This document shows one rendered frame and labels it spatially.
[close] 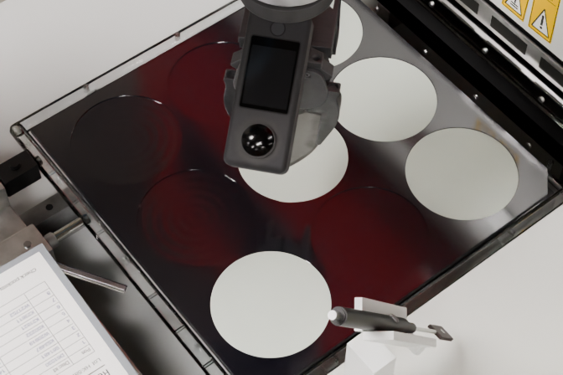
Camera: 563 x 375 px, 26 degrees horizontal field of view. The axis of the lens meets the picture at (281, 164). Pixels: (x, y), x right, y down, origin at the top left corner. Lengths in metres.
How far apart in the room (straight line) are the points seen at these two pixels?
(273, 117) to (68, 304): 0.22
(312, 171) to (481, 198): 0.15
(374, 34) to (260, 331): 0.34
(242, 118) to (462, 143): 0.31
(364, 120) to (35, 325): 0.37
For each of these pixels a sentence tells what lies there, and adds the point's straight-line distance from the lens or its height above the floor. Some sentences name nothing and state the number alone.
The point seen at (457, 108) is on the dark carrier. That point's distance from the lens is 1.15.
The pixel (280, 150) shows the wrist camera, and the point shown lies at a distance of 0.86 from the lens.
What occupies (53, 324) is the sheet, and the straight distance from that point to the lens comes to 0.95.
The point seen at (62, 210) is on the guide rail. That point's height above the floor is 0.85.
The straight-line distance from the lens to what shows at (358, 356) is 0.83.
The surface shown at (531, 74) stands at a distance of 1.13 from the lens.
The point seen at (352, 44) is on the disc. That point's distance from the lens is 1.19.
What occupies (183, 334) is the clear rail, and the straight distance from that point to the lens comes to 1.01.
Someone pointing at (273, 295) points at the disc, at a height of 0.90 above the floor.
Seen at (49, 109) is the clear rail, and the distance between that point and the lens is 1.15.
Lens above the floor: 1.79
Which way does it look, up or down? 55 degrees down
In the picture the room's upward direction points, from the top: straight up
